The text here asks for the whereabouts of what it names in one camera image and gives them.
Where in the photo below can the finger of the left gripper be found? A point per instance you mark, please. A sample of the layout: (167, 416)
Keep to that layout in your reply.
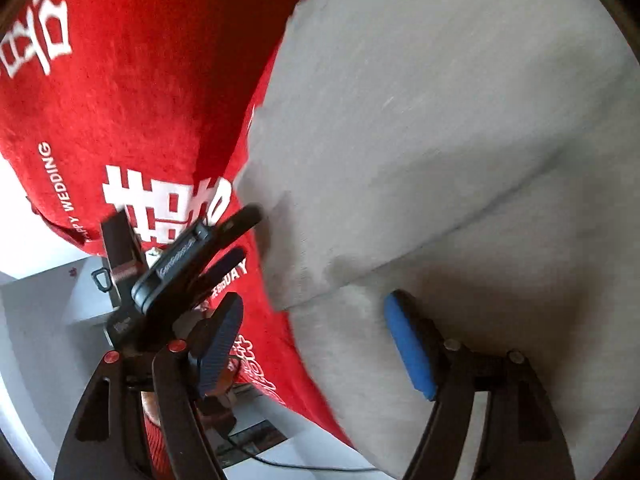
(204, 284)
(214, 239)

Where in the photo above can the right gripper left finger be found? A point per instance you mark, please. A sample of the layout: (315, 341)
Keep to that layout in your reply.
(106, 438)

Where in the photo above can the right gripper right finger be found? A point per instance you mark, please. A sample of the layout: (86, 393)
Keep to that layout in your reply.
(521, 436)

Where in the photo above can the left hand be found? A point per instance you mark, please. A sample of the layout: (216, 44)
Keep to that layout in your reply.
(216, 405)

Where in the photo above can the grey knitted garment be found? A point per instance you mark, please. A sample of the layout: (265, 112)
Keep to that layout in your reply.
(483, 155)

